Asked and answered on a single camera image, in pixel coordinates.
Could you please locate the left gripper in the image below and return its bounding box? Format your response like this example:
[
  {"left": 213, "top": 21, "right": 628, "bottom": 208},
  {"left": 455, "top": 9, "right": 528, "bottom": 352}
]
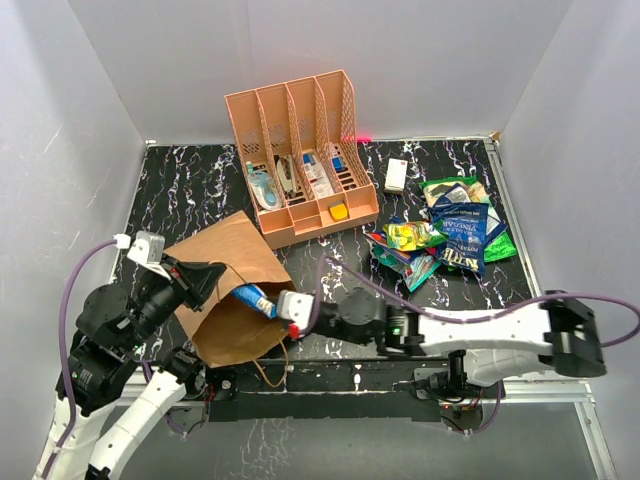
[{"left": 122, "top": 250, "right": 228, "bottom": 349}]

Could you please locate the brown paper bag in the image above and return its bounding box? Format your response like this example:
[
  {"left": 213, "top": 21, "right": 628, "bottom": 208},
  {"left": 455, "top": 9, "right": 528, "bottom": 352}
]
[{"left": 166, "top": 211, "right": 295, "bottom": 368}]

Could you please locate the blue white wafer bar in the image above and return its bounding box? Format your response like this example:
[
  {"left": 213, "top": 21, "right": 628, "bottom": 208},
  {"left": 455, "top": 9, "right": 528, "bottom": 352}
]
[{"left": 231, "top": 284, "right": 277, "bottom": 319}]

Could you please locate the blue biscuit pack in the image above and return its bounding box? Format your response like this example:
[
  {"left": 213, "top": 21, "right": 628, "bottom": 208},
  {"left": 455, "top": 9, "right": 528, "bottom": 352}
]
[{"left": 364, "top": 231, "right": 427, "bottom": 265}]

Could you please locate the red green candy pack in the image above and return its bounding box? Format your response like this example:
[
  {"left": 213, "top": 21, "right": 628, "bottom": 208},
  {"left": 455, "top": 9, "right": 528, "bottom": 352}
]
[{"left": 395, "top": 254, "right": 440, "bottom": 292}]

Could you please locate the yellow green snack pack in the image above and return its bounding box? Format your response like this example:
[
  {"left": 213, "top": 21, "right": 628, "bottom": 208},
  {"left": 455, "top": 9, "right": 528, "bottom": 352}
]
[{"left": 383, "top": 221, "right": 447, "bottom": 251}]

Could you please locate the dark blue vinegar chips bag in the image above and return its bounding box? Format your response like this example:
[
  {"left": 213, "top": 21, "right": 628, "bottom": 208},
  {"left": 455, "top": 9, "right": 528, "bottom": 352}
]
[{"left": 433, "top": 203, "right": 488, "bottom": 275}]

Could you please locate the green Chuba chips bag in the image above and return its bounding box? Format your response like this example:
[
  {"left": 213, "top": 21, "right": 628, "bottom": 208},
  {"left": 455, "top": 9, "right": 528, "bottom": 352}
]
[{"left": 420, "top": 176, "right": 517, "bottom": 263}]

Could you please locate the blue snack pouch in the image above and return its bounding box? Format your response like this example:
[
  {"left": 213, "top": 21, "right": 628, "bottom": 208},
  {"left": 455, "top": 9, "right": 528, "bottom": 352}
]
[{"left": 434, "top": 182, "right": 506, "bottom": 245}]

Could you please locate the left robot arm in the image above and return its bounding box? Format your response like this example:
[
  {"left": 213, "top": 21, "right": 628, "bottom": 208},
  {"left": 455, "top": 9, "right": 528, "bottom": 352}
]
[{"left": 34, "top": 255, "right": 227, "bottom": 479}]

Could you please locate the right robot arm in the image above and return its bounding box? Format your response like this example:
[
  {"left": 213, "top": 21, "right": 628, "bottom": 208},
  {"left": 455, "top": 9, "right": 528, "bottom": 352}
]
[{"left": 311, "top": 288, "right": 606, "bottom": 397}]

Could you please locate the blue correction tape pack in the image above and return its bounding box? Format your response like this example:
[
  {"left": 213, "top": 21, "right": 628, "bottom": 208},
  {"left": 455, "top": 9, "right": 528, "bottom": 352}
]
[{"left": 246, "top": 162, "right": 282, "bottom": 211}]

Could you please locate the yellow sticky tape dispenser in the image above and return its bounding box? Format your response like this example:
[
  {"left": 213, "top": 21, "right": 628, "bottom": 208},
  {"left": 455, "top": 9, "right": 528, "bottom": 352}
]
[{"left": 329, "top": 202, "right": 349, "bottom": 222}]

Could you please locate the white ruler set pack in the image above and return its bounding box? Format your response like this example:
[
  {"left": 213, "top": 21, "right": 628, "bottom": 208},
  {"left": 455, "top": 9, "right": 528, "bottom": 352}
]
[{"left": 303, "top": 151, "right": 335, "bottom": 199}]

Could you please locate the silver stapler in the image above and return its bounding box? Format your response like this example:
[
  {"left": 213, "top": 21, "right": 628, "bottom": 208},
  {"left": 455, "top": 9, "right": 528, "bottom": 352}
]
[{"left": 274, "top": 155, "right": 298, "bottom": 199}]

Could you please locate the blue eraser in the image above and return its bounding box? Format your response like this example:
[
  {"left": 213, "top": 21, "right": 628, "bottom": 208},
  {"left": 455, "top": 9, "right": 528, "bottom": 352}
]
[{"left": 332, "top": 156, "right": 346, "bottom": 173}]

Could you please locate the white small box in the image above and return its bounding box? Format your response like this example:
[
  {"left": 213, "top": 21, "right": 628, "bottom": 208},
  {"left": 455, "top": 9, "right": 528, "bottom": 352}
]
[{"left": 384, "top": 158, "right": 408, "bottom": 194}]

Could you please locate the pink desk organizer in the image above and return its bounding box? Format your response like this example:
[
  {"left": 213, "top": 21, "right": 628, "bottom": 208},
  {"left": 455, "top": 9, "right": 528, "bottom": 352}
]
[{"left": 225, "top": 70, "right": 379, "bottom": 249}]

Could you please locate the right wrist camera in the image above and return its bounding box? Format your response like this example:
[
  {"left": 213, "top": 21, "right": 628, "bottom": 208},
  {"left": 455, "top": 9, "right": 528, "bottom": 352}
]
[{"left": 276, "top": 290, "right": 314, "bottom": 340}]

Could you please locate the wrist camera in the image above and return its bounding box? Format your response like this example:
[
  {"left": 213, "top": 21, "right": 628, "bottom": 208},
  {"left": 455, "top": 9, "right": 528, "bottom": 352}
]
[
  {"left": 276, "top": 290, "right": 314, "bottom": 340},
  {"left": 113, "top": 231, "right": 170, "bottom": 279}
]

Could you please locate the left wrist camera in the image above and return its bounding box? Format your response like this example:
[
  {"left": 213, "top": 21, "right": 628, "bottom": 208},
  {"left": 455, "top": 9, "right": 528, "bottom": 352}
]
[{"left": 113, "top": 231, "right": 170, "bottom": 279}]

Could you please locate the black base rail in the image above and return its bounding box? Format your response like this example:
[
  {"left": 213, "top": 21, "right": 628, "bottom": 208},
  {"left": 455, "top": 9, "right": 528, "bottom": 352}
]
[{"left": 99, "top": 357, "right": 591, "bottom": 426}]

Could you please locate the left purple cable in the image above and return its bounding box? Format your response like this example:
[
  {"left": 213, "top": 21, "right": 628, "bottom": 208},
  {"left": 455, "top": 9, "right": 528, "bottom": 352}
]
[{"left": 39, "top": 239, "right": 119, "bottom": 476}]

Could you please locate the purple cable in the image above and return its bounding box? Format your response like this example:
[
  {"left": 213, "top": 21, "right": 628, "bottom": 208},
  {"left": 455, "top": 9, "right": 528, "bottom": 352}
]
[
  {"left": 299, "top": 254, "right": 640, "bottom": 349},
  {"left": 39, "top": 239, "right": 119, "bottom": 476}
]

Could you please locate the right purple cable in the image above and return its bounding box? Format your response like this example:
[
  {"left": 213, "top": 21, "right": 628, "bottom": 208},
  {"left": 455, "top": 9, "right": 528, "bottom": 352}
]
[{"left": 299, "top": 254, "right": 640, "bottom": 349}]

